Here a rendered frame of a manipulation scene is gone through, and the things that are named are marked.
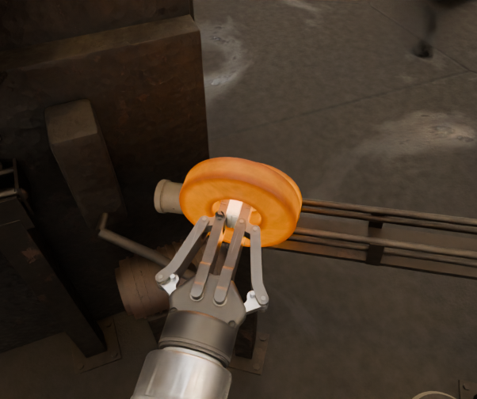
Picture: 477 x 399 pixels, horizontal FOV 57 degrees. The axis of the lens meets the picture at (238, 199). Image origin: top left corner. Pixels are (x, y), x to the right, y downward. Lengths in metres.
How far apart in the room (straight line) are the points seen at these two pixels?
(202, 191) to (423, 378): 1.03
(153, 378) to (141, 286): 0.45
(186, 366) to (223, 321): 0.06
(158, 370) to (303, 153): 1.46
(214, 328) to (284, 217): 0.17
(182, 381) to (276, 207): 0.22
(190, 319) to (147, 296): 0.42
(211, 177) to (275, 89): 1.61
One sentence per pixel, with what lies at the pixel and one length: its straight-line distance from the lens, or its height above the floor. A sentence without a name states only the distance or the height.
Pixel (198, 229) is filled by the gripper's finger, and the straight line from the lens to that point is 0.52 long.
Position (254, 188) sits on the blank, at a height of 0.88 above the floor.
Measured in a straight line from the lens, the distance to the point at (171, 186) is 0.76.
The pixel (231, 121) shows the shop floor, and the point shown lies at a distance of 1.92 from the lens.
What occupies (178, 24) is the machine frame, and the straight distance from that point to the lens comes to 0.81.
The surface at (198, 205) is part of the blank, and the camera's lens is 0.56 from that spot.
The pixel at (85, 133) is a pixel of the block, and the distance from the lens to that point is 0.73.
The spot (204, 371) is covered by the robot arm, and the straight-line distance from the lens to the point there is 0.42.
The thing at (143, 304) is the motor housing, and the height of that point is 0.50.
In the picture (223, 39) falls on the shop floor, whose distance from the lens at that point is 2.44.
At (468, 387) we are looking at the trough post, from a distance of 1.44.
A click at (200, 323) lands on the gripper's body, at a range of 0.44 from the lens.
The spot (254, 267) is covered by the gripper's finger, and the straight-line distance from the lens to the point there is 0.49.
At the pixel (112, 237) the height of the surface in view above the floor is 0.60.
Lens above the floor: 1.27
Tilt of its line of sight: 51 degrees down
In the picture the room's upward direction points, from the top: straight up
